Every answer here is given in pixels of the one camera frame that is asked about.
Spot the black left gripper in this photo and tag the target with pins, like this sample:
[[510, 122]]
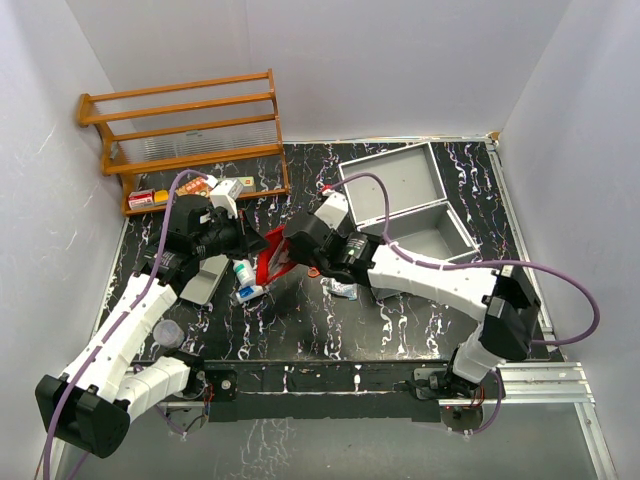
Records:
[[246, 241]]

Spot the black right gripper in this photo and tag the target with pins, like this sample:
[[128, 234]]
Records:
[[296, 255]]

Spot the orange handled small scissors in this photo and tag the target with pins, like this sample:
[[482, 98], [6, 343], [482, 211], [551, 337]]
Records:
[[313, 272]]

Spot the red fabric medicine pouch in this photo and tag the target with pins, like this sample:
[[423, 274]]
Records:
[[275, 261]]

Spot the round item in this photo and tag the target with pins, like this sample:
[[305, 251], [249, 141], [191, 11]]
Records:
[[334, 287]]

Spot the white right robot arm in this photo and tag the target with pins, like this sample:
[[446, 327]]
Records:
[[501, 300]]

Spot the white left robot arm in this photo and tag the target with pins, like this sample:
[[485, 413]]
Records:
[[93, 402]]

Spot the red white medicine box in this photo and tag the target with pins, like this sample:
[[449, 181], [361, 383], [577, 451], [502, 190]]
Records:
[[141, 199]]

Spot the white medicine bottle green label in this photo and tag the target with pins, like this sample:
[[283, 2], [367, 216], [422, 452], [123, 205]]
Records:
[[244, 273]]

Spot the white green medicine box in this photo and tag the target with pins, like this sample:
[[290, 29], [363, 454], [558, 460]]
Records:
[[248, 184]]

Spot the orange patterned box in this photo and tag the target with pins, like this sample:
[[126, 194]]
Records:
[[198, 186]]

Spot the yellow small box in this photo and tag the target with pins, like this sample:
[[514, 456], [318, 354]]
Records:
[[160, 197]]

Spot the grey plastic tray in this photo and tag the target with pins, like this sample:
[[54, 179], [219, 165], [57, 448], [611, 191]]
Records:
[[201, 288]]

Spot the white blue bandage roll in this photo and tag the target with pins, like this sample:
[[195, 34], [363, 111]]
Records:
[[249, 293]]

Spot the orange wooden shelf rack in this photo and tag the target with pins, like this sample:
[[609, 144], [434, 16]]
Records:
[[192, 124]]

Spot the grey open storage box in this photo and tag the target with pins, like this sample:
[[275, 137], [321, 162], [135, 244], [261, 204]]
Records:
[[422, 220]]

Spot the clear plastic cup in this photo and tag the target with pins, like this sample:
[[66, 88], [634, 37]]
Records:
[[167, 333]]

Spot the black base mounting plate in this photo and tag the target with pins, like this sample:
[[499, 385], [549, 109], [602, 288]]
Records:
[[320, 385]]

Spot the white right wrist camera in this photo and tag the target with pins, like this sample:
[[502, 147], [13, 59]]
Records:
[[333, 209]]

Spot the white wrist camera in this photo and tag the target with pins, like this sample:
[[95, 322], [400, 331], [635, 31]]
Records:
[[333, 209], [224, 193]]

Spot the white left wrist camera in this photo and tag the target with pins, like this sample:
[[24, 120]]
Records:
[[224, 193]]

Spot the aluminium frame rail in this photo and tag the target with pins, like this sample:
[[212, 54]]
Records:
[[545, 383]]

